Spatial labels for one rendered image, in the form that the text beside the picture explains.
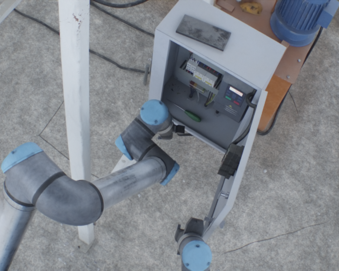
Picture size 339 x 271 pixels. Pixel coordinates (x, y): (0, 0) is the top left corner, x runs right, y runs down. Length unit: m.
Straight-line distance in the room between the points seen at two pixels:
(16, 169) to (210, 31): 0.81
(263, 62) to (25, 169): 0.86
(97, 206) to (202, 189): 1.56
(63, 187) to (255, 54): 0.80
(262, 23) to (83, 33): 1.41
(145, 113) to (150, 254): 1.11
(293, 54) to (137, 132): 1.08
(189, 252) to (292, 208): 1.40
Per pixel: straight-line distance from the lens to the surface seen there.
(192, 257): 1.54
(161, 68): 1.85
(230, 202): 1.45
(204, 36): 1.66
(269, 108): 2.72
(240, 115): 1.83
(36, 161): 1.24
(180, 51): 2.05
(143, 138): 1.72
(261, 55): 1.68
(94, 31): 3.19
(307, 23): 2.43
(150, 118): 1.71
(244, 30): 1.72
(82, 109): 1.59
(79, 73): 1.44
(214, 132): 2.18
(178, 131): 1.96
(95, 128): 2.87
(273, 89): 2.56
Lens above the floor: 2.62
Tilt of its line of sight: 66 degrees down
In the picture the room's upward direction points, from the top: 12 degrees clockwise
